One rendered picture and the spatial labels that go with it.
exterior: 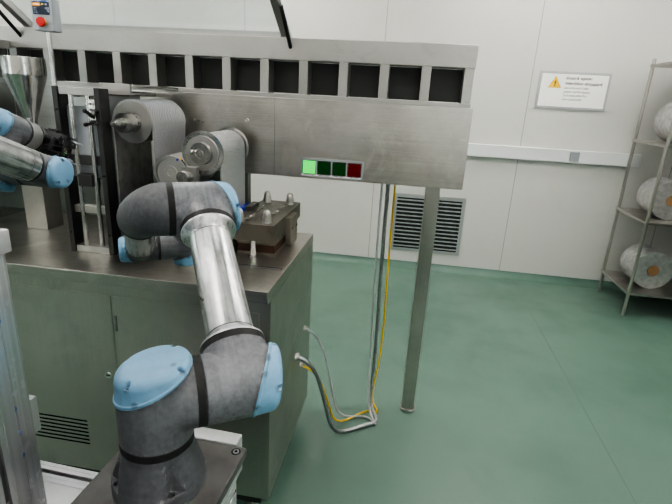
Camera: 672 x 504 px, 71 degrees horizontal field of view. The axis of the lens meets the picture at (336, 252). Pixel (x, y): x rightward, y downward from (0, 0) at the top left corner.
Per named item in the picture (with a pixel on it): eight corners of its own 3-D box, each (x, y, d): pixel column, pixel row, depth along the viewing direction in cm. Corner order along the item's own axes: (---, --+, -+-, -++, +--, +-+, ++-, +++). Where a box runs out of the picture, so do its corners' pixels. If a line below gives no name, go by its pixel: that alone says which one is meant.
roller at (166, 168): (154, 188, 166) (152, 153, 163) (187, 177, 190) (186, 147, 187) (187, 191, 165) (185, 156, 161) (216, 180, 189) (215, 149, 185)
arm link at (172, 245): (160, 260, 143) (157, 225, 140) (198, 257, 148) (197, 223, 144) (162, 269, 137) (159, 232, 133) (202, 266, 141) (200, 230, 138)
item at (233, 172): (221, 216, 166) (220, 162, 161) (243, 202, 189) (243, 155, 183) (222, 216, 166) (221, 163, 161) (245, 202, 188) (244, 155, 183)
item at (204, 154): (206, 168, 159) (186, 159, 159) (209, 168, 161) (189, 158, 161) (213, 147, 157) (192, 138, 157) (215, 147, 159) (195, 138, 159)
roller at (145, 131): (115, 141, 164) (111, 99, 160) (153, 136, 188) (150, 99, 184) (153, 144, 163) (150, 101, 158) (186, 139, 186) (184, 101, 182)
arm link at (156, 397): (117, 417, 81) (109, 346, 76) (198, 401, 86) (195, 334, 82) (116, 466, 70) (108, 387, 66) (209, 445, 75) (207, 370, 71)
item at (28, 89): (16, 229, 185) (-9, 72, 167) (43, 220, 198) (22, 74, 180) (49, 232, 183) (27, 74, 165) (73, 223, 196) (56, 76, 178)
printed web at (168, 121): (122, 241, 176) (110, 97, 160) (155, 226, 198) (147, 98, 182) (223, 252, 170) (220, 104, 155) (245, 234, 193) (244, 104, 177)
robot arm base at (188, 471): (179, 526, 72) (176, 473, 69) (91, 506, 75) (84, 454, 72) (221, 457, 87) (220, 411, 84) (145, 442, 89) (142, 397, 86)
